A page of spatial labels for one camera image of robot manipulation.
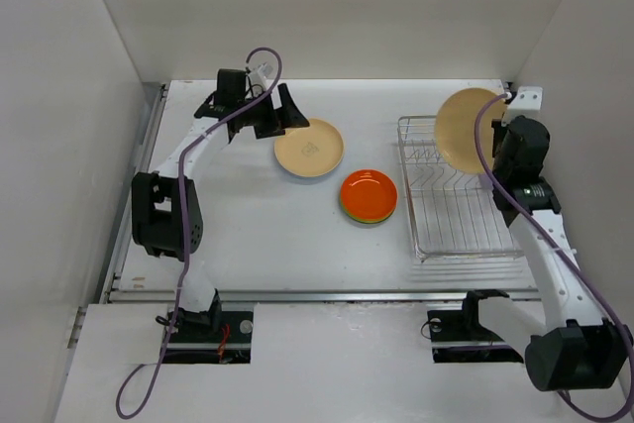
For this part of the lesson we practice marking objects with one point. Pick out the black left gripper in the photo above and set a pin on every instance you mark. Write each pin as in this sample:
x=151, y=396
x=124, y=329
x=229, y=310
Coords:
x=287, y=116

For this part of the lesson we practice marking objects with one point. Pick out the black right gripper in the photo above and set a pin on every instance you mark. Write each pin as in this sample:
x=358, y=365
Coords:
x=498, y=132

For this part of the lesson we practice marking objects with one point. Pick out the beige plate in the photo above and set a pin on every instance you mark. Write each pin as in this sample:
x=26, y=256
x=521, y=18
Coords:
x=310, y=152
x=454, y=131

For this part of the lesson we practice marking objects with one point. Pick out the orange plate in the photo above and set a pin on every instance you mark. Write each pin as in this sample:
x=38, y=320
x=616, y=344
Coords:
x=366, y=187

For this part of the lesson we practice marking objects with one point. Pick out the green plate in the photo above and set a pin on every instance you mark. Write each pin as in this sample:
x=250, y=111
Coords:
x=368, y=212
x=369, y=222

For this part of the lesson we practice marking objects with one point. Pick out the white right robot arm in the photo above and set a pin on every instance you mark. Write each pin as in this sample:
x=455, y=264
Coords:
x=581, y=344

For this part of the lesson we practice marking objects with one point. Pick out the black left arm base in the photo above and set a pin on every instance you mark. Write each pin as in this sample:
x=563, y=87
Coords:
x=213, y=337

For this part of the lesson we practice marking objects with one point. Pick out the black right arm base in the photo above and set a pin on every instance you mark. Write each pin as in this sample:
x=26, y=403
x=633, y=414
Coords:
x=457, y=337

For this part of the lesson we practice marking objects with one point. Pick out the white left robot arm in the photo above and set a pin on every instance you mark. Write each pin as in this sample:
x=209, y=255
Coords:
x=166, y=216

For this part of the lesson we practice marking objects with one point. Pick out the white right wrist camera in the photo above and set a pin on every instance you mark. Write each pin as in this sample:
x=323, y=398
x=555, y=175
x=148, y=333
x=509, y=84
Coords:
x=527, y=103

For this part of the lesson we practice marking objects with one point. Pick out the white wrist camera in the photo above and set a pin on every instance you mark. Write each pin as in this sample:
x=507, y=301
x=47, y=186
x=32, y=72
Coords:
x=527, y=103
x=258, y=77

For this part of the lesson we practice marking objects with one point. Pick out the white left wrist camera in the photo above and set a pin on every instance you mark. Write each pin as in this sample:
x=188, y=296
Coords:
x=258, y=77

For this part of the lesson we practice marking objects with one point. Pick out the chrome wire dish rack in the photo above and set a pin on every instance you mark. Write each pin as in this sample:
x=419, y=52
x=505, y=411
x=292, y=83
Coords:
x=452, y=215

